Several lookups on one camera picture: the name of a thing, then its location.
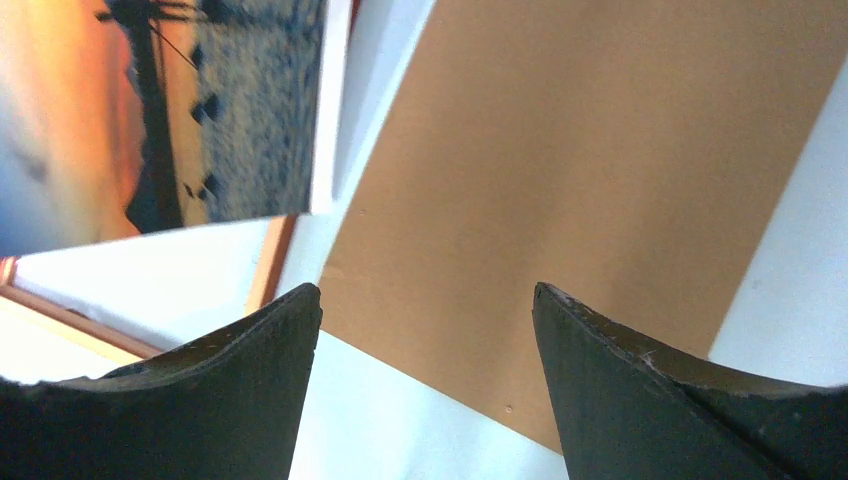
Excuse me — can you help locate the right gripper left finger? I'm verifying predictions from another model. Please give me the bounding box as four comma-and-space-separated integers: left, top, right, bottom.
1, 283, 322, 479

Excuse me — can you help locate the brown backing board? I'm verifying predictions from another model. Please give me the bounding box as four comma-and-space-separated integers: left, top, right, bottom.
320, 1, 847, 449

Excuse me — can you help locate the clear acrylic sheet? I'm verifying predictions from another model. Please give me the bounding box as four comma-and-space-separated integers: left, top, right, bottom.
12, 220, 277, 350

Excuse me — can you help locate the sunset photo print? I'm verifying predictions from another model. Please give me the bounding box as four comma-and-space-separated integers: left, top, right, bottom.
0, 0, 354, 260

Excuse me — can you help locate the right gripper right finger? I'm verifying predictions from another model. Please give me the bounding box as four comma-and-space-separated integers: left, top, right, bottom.
533, 282, 847, 479

